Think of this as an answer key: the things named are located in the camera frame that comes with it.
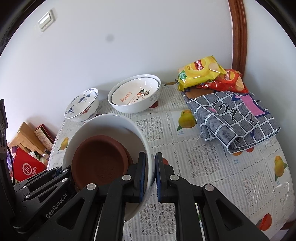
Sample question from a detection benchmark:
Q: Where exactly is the brown saucer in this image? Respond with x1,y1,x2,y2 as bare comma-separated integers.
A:
71,136,130,193
121,144,134,166

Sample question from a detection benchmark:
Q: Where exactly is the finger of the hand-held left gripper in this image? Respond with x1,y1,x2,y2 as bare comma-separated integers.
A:
47,165,73,181
50,173,77,198

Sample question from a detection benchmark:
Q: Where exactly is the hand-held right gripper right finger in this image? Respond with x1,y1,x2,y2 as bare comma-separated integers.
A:
154,152,270,241

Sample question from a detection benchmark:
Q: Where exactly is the yellow chip bag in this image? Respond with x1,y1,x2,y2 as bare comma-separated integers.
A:
178,55,227,92

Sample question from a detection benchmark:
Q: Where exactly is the blue crane pattern bowl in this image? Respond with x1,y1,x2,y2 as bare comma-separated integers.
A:
64,88,99,122

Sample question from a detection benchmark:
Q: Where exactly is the red paper bag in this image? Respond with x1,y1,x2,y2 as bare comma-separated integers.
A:
13,148,45,182

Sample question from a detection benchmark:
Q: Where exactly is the white bowl with orange print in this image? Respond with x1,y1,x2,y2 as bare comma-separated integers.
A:
110,77,160,105

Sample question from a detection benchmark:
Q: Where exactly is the white wall light switch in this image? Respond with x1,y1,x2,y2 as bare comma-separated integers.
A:
38,9,56,33

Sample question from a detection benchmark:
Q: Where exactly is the brown wooden door frame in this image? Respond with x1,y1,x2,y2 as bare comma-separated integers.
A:
228,0,248,77

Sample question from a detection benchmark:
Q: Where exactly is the black cable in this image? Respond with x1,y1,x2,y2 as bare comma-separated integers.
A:
6,145,14,184

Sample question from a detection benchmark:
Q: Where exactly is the red chip bag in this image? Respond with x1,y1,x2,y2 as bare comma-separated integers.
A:
196,69,249,94

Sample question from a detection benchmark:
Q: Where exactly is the grey checked cloth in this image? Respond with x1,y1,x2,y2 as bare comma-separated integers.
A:
185,91,281,153

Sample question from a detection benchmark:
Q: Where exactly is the fruit print tablecloth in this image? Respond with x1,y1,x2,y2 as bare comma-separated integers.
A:
47,81,293,241

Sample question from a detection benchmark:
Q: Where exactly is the red-edged book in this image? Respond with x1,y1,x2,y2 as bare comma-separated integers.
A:
34,124,55,151

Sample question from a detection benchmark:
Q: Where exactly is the large white bowl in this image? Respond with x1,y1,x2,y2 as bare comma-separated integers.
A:
107,74,162,114

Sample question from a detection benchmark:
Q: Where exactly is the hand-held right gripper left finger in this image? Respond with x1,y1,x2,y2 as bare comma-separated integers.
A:
28,152,147,241

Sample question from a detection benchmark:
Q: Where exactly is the small white bowl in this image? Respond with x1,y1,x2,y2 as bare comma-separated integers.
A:
62,113,156,224

